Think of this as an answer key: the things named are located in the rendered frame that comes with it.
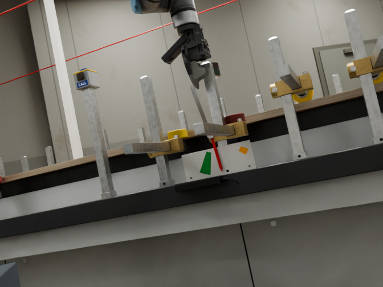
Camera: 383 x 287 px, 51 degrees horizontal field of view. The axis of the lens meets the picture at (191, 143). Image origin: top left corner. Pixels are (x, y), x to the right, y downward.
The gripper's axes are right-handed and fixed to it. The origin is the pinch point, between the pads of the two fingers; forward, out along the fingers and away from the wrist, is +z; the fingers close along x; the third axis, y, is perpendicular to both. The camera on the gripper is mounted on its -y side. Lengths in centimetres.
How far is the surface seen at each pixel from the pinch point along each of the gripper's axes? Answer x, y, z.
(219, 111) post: 6.2, 4.7, 10.0
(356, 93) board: 23, 50, 15
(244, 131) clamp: 5.5, 11.7, 19.1
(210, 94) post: 6.2, 2.7, 3.1
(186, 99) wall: 378, -143, -70
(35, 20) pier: 262, -267, -196
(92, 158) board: 22, -63, 12
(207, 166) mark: 5.3, -4.1, 28.1
